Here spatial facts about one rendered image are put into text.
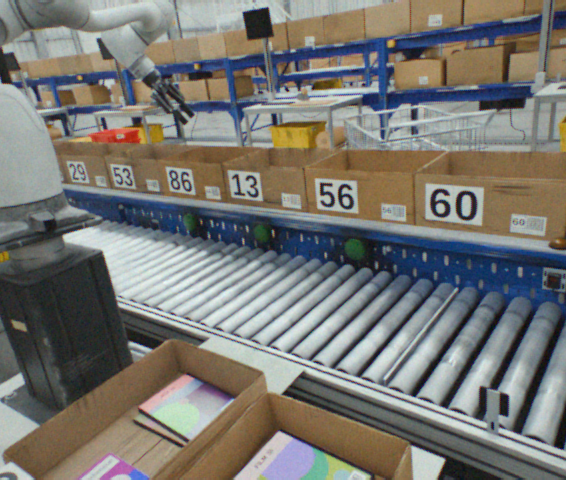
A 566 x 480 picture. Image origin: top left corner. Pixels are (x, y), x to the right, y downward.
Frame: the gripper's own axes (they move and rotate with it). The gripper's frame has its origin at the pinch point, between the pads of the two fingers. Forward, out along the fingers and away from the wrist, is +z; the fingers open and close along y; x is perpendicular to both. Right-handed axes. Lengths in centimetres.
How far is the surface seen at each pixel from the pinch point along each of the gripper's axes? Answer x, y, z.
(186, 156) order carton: -21.1, -4.6, 15.2
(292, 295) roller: 47, 69, 54
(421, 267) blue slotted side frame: 75, 49, 74
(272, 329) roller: 51, 87, 49
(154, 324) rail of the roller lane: 16, 89, 33
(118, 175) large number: -53, 6, 2
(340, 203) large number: 57, 34, 50
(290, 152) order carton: 25.9, -4.5, 38.7
